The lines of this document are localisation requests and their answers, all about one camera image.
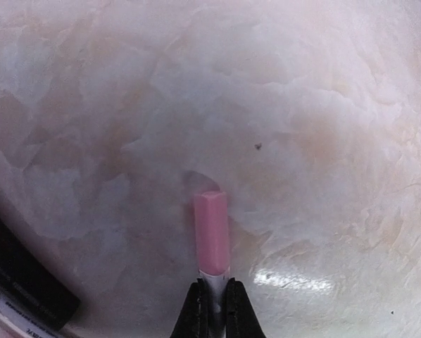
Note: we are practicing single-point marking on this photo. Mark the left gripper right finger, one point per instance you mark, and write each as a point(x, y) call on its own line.
point(241, 320)

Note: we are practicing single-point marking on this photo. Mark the black pen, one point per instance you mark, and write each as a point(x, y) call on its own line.
point(19, 323)

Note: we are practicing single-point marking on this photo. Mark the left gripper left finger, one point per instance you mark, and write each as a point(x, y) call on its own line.
point(193, 319)

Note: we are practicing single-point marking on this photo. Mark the silver marker pen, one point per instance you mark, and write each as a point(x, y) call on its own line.
point(213, 253)

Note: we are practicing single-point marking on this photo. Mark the pink highlighter marker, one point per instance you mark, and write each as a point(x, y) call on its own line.
point(33, 285)

